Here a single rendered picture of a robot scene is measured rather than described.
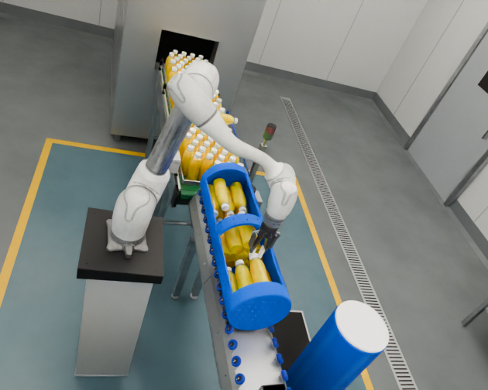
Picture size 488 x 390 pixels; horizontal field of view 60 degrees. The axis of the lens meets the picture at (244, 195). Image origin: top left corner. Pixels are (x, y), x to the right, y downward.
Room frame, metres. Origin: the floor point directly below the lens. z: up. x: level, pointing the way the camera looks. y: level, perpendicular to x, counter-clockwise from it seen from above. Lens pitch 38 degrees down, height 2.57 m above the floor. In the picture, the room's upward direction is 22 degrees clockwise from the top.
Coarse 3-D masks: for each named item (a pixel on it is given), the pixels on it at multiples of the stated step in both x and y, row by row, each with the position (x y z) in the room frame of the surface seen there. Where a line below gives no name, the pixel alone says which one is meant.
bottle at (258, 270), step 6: (252, 258) 1.38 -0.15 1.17; (258, 258) 1.37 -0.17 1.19; (252, 264) 1.34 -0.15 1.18; (258, 264) 1.33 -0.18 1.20; (252, 270) 1.31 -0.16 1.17; (258, 270) 1.30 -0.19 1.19; (264, 270) 1.32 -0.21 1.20; (252, 276) 1.29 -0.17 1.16; (258, 276) 1.27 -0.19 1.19; (264, 276) 1.28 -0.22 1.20
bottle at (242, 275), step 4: (240, 264) 1.35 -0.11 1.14; (244, 264) 1.36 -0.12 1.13; (236, 268) 1.33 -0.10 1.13; (240, 268) 1.32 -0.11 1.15; (244, 268) 1.32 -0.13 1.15; (236, 272) 1.30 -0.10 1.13; (240, 272) 1.29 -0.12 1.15; (244, 272) 1.30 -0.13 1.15; (248, 272) 1.31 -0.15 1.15; (236, 276) 1.28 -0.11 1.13; (240, 276) 1.28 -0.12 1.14; (244, 276) 1.28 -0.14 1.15; (248, 276) 1.28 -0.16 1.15; (236, 280) 1.27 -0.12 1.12; (240, 280) 1.26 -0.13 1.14; (244, 280) 1.26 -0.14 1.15; (248, 280) 1.26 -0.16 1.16; (252, 280) 1.28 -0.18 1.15; (240, 284) 1.24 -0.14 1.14; (244, 284) 1.24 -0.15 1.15; (248, 284) 1.24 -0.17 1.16; (240, 288) 1.22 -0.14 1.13
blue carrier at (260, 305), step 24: (216, 168) 1.88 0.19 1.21; (240, 168) 1.94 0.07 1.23; (240, 216) 1.56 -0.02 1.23; (216, 240) 1.45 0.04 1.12; (264, 240) 1.61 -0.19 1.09; (216, 264) 1.37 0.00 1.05; (264, 264) 1.51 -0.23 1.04; (264, 288) 1.19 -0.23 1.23; (240, 312) 1.13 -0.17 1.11; (264, 312) 1.18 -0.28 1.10; (288, 312) 1.23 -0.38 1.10
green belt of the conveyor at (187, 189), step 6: (162, 72) 3.29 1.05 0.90; (168, 108) 2.78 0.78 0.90; (180, 180) 2.04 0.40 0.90; (180, 186) 1.98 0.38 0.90; (186, 186) 2.00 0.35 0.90; (192, 186) 2.02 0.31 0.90; (198, 186) 2.05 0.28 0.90; (180, 192) 1.99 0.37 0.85; (186, 192) 1.96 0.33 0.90; (192, 192) 1.98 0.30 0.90; (180, 198) 1.94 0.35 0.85; (186, 198) 1.95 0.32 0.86
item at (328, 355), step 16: (320, 336) 1.36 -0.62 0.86; (336, 336) 1.29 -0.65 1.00; (304, 352) 1.39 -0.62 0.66; (320, 352) 1.30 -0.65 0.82; (336, 352) 1.26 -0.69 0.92; (352, 352) 1.24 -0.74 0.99; (368, 352) 1.25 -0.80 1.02; (304, 368) 1.31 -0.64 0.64; (320, 368) 1.27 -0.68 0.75; (336, 368) 1.25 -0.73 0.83; (352, 368) 1.25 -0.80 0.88; (288, 384) 1.33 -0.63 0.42; (304, 384) 1.27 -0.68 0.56; (320, 384) 1.25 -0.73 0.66; (336, 384) 1.24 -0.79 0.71
